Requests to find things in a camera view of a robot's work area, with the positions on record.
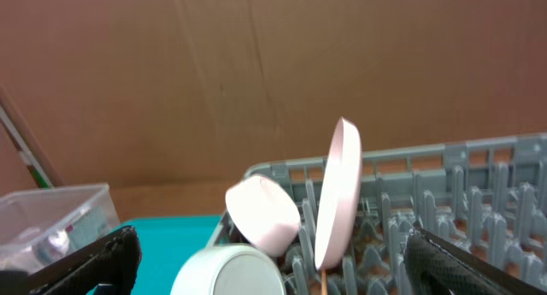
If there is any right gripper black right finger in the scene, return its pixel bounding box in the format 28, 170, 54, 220
403, 227, 546, 295

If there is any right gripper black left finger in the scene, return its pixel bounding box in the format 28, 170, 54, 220
1, 226, 142, 295

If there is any large white plate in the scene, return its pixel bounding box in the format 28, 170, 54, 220
315, 117, 362, 271

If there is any wooden chopstick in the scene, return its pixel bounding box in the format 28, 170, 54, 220
321, 269, 328, 295

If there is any grey-white bowl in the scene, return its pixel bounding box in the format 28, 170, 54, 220
170, 244, 286, 295

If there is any pink bowl with rice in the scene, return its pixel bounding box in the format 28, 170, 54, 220
225, 174, 301, 257

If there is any clear plastic waste bin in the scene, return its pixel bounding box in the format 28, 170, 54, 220
1, 183, 120, 274

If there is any teal plastic tray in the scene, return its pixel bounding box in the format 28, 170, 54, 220
121, 215, 221, 295

